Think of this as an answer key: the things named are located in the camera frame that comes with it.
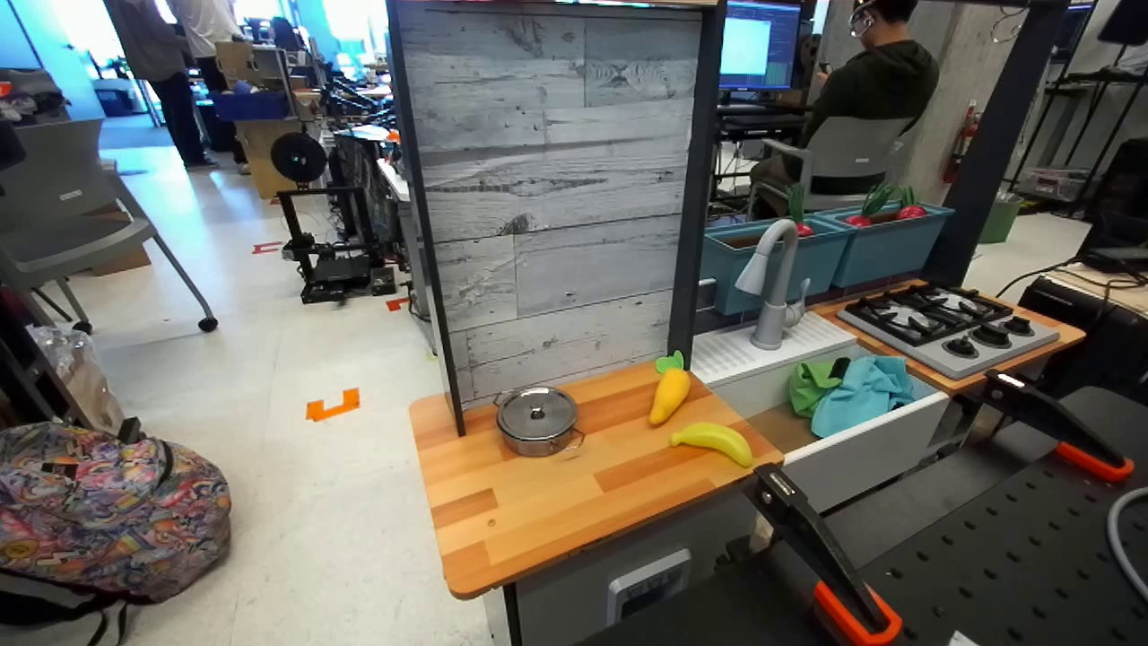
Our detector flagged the yellow toy banana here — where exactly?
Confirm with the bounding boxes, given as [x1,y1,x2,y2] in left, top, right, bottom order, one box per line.
[671,424,753,468]

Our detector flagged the small metal pot with lid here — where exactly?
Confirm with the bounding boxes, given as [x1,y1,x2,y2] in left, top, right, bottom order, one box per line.
[495,383,581,460]

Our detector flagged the yellow toy corn cob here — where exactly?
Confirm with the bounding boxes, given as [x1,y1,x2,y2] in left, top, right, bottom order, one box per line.
[648,353,692,428]

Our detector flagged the wooden countertop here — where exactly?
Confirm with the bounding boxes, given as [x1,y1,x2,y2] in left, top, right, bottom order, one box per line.
[410,365,782,599]

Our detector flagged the left teal planter box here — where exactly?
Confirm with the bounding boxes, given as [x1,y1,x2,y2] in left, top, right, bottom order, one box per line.
[698,212,854,321]

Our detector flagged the teal planter box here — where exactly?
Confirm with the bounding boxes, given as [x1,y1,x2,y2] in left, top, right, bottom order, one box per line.
[813,210,949,290]
[698,212,854,321]

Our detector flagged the grey wood-pattern back panel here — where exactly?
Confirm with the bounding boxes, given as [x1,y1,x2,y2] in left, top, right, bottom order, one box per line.
[386,0,722,431]

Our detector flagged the grey toy faucet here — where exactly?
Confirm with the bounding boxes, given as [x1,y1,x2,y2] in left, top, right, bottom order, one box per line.
[734,218,804,353]

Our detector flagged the green cloth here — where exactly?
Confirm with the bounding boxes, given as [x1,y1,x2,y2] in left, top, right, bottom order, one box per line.
[784,359,846,417]

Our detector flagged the left black orange clamp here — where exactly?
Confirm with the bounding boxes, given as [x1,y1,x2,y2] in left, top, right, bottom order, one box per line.
[742,468,903,646]

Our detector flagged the black orange clamp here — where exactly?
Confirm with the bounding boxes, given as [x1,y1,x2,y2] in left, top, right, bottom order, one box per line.
[742,468,903,646]
[987,371,1135,485]

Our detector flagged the teal cloth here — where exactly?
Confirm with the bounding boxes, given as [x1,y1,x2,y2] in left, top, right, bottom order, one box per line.
[810,356,917,440]

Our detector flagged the grey office chair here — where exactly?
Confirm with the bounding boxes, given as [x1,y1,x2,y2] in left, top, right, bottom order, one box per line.
[748,117,908,212]

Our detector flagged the right teal planter box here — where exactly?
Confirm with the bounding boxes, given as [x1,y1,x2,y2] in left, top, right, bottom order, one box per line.
[813,210,949,290]

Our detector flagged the computer monitor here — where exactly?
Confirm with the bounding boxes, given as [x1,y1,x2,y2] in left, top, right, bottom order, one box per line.
[717,0,799,96]

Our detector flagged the toy stove top burners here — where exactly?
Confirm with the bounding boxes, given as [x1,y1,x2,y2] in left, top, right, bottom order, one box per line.
[838,283,1057,382]

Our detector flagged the seated person in dark shirt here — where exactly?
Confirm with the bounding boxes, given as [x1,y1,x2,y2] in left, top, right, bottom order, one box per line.
[807,0,941,136]

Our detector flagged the colourful patterned backpack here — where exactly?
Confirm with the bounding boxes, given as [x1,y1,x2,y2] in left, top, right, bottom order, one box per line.
[0,422,231,602]

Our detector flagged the standing person dark pants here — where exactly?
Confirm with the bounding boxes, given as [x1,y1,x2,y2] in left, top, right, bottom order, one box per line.
[102,0,209,170]

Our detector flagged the right black orange clamp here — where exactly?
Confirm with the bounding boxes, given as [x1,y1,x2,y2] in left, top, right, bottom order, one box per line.
[987,371,1135,485]

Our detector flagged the grey folding chair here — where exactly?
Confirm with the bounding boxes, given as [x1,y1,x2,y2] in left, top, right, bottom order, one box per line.
[0,119,219,335]

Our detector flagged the black 3D printer frame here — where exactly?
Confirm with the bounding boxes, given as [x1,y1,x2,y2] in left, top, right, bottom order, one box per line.
[270,127,398,307]

